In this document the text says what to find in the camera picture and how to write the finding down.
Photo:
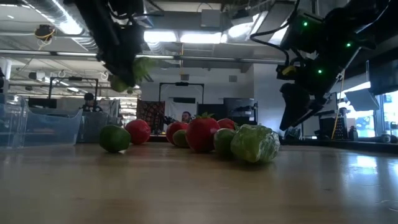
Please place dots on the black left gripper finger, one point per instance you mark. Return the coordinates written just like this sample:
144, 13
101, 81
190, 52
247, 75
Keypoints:
124, 73

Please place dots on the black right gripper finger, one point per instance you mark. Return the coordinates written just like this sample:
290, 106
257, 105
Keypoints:
312, 109
292, 102

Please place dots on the green leafy vegetable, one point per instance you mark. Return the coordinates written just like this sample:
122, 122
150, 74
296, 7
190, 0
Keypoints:
143, 67

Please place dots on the green cabbage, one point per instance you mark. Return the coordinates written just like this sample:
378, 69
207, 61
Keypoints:
255, 143

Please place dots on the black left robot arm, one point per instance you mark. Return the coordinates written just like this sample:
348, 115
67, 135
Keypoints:
93, 12

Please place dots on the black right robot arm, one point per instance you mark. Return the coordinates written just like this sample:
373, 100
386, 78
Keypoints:
348, 25

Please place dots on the white board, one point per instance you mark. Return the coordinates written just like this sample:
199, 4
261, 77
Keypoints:
329, 121

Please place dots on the black cabinet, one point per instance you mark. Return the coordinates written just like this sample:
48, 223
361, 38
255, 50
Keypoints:
334, 126

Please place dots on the dark bag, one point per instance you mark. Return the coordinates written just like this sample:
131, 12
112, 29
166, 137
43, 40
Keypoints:
292, 133

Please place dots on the ceiling light panel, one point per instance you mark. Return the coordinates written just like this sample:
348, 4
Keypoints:
160, 36
200, 38

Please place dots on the person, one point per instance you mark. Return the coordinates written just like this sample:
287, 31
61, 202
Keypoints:
186, 116
89, 102

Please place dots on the dark bottle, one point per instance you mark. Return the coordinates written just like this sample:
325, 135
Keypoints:
353, 133

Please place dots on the patterned red cloth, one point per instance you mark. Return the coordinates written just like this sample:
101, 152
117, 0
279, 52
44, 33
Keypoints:
150, 113

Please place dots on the grey tilted screen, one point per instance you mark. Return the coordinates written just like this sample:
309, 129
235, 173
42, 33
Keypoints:
362, 99

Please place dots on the black equipment rack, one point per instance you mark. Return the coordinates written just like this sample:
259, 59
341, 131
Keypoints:
241, 110

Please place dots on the white hanging cloth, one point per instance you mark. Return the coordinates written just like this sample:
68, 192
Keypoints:
177, 110

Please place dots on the green lime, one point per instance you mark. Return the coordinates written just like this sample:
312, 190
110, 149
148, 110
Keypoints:
224, 141
180, 139
114, 138

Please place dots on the red tomato with side stem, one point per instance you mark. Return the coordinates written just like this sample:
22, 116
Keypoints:
226, 124

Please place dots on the black yellow ceiling device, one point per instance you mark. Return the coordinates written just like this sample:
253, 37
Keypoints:
44, 32

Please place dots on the grey ceiling pipe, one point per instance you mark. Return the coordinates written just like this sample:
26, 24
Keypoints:
202, 58

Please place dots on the grey ceiling box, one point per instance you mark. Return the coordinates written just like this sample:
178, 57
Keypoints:
211, 18

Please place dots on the large red tomato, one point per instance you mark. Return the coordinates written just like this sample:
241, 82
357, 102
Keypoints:
202, 133

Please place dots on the black frame stand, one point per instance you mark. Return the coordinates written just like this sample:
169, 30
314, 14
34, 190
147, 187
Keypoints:
74, 78
182, 84

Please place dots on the silver ceiling duct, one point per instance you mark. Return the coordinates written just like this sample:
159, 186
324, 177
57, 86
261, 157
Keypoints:
59, 15

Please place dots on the dark wall screen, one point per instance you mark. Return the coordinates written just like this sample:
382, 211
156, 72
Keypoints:
384, 76

